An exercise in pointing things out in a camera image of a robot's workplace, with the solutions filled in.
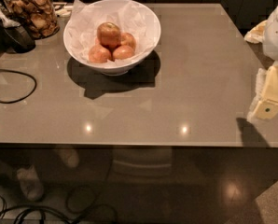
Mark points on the black round device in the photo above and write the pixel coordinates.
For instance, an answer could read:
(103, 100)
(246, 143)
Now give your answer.
(18, 39)

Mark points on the red apple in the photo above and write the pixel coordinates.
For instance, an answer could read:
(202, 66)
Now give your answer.
(99, 54)
(128, 39)
(109, 34)
(123, 52)

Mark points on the white shoe under table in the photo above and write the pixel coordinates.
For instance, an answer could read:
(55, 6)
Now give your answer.
(30, 184)

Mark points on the white crumpled paper liner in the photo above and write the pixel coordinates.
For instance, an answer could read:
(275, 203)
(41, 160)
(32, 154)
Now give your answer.
(80, 34)

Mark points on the white ceramic bowl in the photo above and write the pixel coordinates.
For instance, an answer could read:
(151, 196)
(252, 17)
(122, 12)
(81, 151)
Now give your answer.
(114, 69)

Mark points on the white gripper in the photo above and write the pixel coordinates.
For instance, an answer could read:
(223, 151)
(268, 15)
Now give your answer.
(277, 36)

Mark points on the small items behind bowl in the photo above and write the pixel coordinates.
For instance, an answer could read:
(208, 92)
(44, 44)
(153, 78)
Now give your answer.
(62, 9)

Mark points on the glass jar of dried chips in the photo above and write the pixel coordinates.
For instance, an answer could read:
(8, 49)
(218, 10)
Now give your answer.
(37, 15)

